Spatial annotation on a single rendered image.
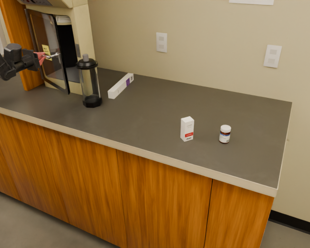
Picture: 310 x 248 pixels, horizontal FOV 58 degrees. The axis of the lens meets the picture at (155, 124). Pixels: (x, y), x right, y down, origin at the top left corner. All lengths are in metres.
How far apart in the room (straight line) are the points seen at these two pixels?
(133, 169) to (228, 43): 0.84
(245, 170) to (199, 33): 0.85
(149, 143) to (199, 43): 0.73
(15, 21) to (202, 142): 1.16
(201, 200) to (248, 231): 0.22
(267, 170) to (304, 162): 0.78
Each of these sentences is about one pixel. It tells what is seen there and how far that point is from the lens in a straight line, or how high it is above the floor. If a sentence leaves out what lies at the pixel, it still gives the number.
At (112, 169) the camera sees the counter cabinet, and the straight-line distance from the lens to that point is 1.39.
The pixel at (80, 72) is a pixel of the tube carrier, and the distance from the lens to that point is 1.44.
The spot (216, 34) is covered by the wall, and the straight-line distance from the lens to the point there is 1.63.
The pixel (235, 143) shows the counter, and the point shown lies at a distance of 1.23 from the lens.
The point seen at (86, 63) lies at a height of 1.18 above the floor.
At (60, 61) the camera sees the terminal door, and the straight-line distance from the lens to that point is 1.50.
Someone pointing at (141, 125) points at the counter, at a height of 0.94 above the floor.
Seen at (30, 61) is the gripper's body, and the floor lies 1.20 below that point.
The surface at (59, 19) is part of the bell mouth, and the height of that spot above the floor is 1.34.
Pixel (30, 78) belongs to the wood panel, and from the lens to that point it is 1.83.
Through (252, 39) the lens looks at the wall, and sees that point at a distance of 1.59.
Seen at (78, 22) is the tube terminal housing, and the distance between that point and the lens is 1.52.
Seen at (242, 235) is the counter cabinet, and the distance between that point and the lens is 1.32.
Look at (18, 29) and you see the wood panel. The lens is 1.75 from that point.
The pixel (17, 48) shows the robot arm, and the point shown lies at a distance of 1.37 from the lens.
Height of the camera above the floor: 1.65
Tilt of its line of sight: 32 degrees down
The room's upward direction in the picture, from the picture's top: 1 degrees counter-clockwise
